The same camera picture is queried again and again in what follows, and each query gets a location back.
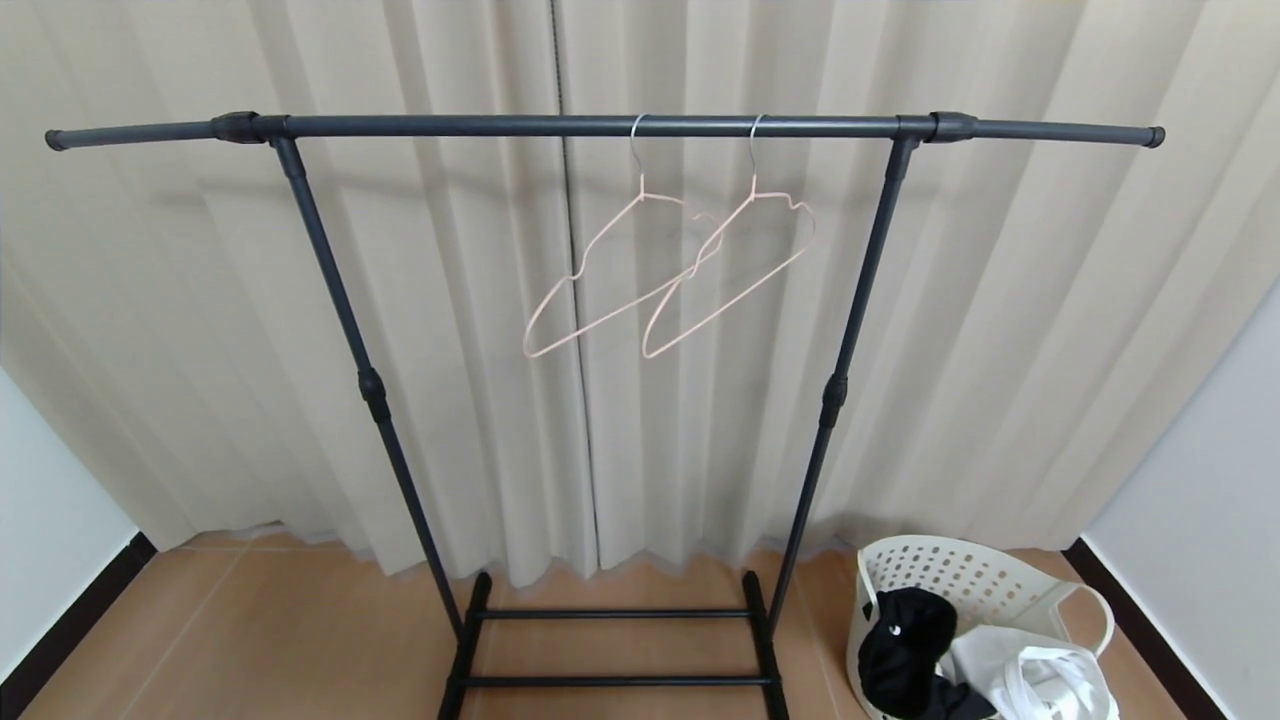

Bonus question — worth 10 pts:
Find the pink clothes hanger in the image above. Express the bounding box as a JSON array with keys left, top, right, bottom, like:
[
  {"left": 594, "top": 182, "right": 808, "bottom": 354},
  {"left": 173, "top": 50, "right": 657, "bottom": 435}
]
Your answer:
[
  {"left": 641, "top": 113, "right": 817, "bottom": 360},
  {"left": 522, "top": 113, "right": 723, "bottom": 360}
]

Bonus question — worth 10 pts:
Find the black clothes rack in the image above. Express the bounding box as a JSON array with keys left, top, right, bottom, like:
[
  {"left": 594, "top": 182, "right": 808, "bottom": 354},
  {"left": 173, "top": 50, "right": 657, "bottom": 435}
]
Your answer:
[{"left": 44, "top": 110, "right": 1167, "bottom": 720}]

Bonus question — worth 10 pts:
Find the white garment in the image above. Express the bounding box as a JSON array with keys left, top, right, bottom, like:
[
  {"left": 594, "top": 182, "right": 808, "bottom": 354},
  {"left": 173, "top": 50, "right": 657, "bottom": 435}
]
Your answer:
[{"left": 945, "top": 625, "right": 1121, "bottom": 720}]

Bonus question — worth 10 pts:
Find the beige curtain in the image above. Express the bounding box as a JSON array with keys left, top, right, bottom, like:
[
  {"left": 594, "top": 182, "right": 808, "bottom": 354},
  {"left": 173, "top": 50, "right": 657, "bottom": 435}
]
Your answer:
[{"left": 0, "top": 0, "right": 1280, "bottom": 591}]

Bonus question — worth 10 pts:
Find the black garment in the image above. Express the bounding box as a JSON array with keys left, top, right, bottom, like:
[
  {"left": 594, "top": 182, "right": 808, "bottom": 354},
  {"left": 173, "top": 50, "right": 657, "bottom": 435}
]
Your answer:
[{"left": 858, "top": 587, "right": 1001, "bottom": 720}]

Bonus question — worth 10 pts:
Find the white laundry basket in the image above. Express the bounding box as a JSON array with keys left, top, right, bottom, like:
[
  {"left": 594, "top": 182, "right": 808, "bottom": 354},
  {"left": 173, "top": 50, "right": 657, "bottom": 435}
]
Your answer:
[{"left": 846, "top": 535, "right": 1117, "bottom": 720}]

